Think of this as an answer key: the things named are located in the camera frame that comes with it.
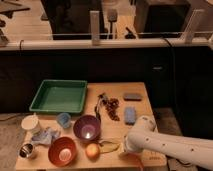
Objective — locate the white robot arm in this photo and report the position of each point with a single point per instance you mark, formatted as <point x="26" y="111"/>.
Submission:
<point x="193" y="150"/>

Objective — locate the small blue cup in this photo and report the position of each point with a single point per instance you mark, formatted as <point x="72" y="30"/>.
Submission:
<point x="64" y="120"/>

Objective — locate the white plastic cup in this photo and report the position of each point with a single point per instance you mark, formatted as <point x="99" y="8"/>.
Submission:
<point x="31" y="124"/>

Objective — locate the small metal cup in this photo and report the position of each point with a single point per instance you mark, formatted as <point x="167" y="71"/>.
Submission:
<point x="27" y="151"/>

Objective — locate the grey sponge block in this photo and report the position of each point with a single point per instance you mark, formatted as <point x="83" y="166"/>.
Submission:
<point x="132" y="97"/>

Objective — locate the blue sponge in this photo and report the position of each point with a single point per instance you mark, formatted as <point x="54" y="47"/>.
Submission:
<point x="130" y="115"/>

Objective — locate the green plastic tray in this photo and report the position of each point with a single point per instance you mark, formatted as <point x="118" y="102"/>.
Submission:
<point x="57" y="96"/>

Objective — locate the purple bowl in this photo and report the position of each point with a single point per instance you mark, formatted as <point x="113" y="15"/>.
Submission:
<point x="87" y="128"/>

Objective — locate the yellow red apple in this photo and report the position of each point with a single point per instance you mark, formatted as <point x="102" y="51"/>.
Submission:
<point x="92" y="151"/>

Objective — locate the red bowl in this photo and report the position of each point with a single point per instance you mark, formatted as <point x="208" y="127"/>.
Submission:
<point x="62" y="151"/>

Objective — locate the white railing bar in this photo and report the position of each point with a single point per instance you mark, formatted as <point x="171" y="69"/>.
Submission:
<point x="103" y="44"/>

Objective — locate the black handled utensil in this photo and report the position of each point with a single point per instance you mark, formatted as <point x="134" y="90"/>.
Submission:
<point x="102" y="100"/>

